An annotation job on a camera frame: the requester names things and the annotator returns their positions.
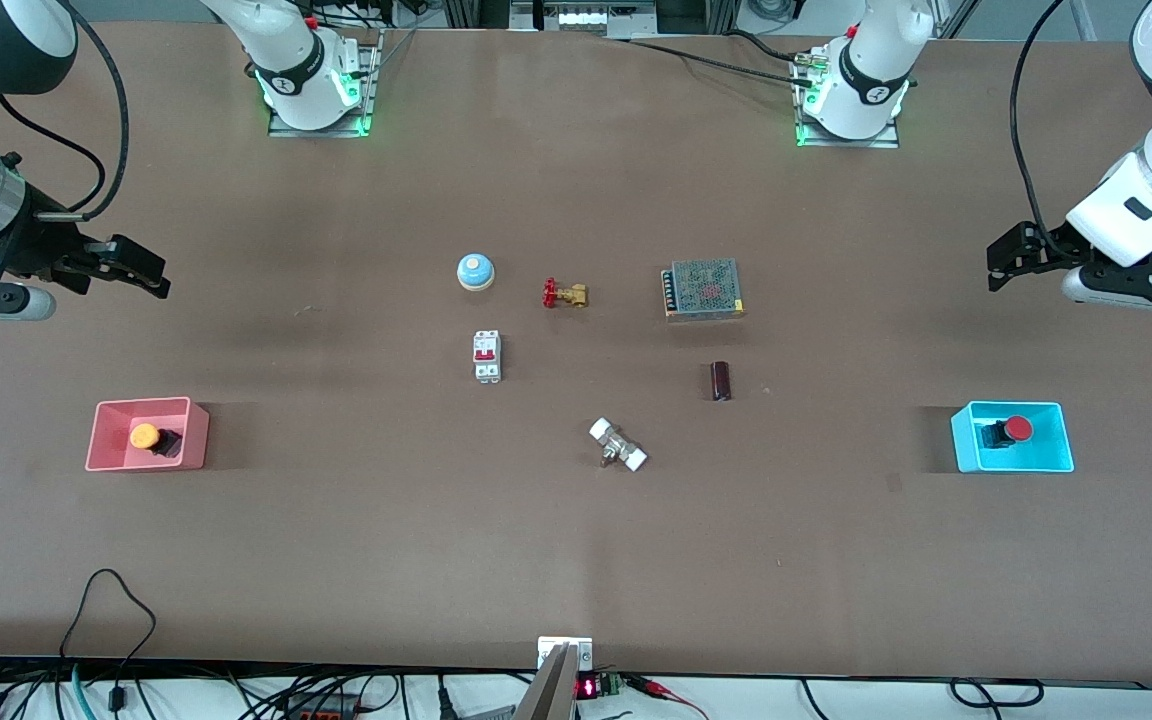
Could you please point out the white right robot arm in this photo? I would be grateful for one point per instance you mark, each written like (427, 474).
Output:
(296, 60)

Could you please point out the dark brown cylinder capacitor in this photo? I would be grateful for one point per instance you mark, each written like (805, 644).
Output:
(721, 381)

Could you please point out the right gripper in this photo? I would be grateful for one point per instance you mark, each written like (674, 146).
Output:
(39, 245)

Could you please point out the blue service bell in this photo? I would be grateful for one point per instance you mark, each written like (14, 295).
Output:
(475, 271)

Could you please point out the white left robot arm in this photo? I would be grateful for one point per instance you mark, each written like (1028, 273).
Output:
(871, 70)

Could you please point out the white circuit breaker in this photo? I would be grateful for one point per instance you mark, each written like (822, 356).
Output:
(487, 356)

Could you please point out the cyan plastic bin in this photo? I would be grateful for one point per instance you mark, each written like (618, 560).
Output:
(1051, 450)

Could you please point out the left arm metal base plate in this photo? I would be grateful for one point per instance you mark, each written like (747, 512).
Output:
(886, 140)

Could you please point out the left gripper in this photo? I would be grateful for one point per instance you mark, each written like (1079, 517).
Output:
(1050, 248)

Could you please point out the silver white pipe fitting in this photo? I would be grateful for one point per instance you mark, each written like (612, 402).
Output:
(618, 445)

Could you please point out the metal mesh power supply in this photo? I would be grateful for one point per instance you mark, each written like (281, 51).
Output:
(704, 288)

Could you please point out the yellow push button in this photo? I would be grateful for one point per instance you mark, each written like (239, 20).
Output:
(144, 436)

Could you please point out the pink plastic bin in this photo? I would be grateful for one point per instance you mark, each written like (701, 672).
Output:
(191, 440)

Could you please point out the metal frame device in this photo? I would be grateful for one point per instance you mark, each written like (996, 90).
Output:
(581, 18)

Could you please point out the red push button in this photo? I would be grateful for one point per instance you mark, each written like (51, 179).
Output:
(1016, 429)

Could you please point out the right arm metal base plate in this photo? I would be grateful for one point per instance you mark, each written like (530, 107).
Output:
(373, 90)

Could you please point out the red digit display module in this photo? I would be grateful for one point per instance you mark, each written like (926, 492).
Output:
(587, 688)

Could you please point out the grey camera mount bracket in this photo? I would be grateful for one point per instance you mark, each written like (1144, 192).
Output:
(556, 690)

